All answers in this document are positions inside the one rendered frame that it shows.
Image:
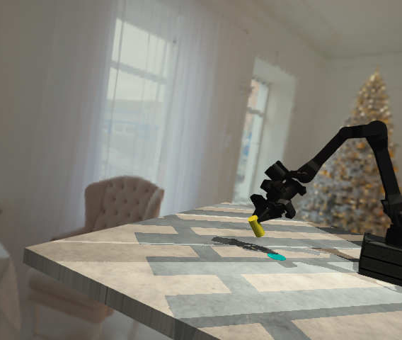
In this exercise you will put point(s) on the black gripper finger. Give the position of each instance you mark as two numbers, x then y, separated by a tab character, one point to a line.
259	209
270	213

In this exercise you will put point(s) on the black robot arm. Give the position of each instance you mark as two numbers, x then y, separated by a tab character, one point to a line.
377	137

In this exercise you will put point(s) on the yellow cylinder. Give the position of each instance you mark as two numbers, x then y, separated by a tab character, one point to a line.
256	226

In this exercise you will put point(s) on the cyan circle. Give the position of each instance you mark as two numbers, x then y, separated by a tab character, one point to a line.
276	256

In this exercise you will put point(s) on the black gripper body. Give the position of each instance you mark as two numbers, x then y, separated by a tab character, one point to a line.
283	204

